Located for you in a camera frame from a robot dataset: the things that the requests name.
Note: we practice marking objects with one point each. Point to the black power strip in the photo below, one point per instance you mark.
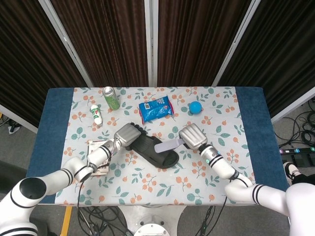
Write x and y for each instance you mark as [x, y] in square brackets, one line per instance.
[296, 150]

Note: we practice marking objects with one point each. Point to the blue table cover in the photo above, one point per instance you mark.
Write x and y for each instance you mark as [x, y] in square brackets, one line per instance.
[49, 137]

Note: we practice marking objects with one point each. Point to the brown folding screen panel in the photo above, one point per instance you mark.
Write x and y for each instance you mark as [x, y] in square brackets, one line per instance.
[283, 49]
[197, 37]
[27, 61]
[105, 37]

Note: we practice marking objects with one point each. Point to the yellow tape strip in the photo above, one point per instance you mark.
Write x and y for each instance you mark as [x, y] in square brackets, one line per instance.
[66, 221]

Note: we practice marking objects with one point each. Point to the floral tablecloth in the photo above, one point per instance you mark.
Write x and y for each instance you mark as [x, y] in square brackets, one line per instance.
[157, 186]

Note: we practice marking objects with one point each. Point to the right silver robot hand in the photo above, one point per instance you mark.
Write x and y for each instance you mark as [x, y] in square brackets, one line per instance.
[194, 137]

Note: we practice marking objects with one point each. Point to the white sneaker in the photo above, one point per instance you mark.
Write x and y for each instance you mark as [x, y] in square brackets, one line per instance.
[290, 170]

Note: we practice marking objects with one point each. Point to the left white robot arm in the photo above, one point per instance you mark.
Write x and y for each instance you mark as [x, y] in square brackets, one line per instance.
[98, 155]

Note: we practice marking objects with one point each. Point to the blue ball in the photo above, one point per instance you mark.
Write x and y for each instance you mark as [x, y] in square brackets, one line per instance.
[195, 107]

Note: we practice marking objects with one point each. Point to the blue snack packet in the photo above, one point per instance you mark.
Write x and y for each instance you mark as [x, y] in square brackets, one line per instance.
[155, 109]

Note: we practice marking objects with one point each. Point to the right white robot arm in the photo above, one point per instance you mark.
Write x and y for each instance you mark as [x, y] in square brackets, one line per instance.
[219, 162]

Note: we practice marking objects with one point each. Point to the green drink can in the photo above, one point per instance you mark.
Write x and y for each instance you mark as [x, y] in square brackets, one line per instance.
[112, 99]

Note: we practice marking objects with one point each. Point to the black rubber slipper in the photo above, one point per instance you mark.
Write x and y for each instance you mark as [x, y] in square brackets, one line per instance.
[147, 150]

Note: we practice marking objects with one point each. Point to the small white plastic bottle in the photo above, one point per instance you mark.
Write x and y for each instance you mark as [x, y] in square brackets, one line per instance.
[96, 115]

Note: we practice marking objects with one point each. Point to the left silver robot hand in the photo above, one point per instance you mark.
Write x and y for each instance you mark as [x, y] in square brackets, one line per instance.
[125, 136]

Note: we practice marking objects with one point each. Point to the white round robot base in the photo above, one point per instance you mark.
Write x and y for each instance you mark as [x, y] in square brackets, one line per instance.
[152, 230]

